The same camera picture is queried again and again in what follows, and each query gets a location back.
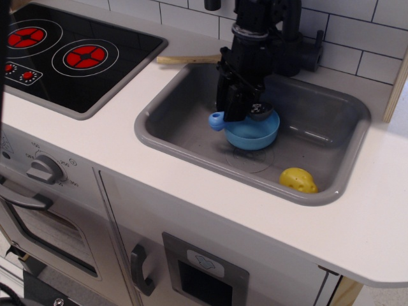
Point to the toy oven door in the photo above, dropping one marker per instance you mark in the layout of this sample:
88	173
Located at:
51	236

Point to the wooden spatula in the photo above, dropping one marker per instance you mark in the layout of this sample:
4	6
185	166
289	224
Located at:
199	59

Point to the grey dispenser panel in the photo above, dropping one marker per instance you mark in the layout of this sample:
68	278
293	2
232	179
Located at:
203	277

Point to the grey oven knob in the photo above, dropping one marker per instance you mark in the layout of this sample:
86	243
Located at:
45	170

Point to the grey oven door handle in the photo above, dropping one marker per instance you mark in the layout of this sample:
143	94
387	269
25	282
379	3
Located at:
36	202

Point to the blue handled grey scoop spoon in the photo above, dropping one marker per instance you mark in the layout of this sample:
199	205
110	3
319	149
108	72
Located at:
259	112

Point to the light blue bowl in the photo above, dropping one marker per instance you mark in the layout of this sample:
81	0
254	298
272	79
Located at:
251	135

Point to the yellow toy cheese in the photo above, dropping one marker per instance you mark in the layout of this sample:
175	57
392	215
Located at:
298	179

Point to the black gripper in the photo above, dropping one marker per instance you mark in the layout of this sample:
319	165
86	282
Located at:
242	70

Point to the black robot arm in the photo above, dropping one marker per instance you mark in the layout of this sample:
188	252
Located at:
253	15

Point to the grey sink basin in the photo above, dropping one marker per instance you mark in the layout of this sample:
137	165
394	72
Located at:
303	149

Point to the black toy stove top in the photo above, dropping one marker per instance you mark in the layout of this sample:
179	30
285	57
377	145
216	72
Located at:
72	64

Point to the grey toy faucet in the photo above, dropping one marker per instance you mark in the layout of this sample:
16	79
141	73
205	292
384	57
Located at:
291	53

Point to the grey cabinet door handle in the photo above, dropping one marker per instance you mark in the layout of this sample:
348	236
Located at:
144	285

